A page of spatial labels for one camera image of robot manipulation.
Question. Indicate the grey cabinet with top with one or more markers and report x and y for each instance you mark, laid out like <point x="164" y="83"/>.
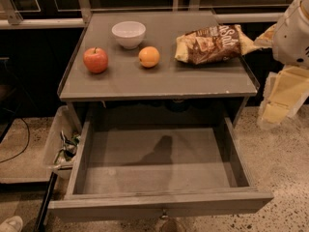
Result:
<point x="125" y="79"/>

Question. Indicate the red apple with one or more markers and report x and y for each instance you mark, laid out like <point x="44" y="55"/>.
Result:
<point x="95" y="60"/>

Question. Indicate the white bowl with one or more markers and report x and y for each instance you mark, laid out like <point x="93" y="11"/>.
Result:
<point x="129" y="34"/>

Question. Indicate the metal railing frame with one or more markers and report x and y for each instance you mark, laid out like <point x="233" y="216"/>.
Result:
<point x="18" y="14"/>

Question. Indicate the brown chip bag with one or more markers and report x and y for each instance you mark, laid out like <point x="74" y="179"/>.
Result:
<point x="213" y="44"/>

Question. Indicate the drawer handle knob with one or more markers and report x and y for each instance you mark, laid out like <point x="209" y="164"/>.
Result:
<point x="164" y="215"/>

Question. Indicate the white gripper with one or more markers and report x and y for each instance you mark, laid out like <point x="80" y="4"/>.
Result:
<point x="292" y="39"/>

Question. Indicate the open grey top drawer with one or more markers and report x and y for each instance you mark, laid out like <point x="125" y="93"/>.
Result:
<point x="132" y="172"/>

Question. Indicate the white shoe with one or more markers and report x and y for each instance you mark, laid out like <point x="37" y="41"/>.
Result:
<point x="12" y="224"/>

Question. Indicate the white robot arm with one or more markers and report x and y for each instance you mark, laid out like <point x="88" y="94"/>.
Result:
<point x="285" y="92"/>

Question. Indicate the orange fruit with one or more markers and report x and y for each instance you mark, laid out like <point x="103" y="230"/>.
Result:
<point x="149" y="56"/>

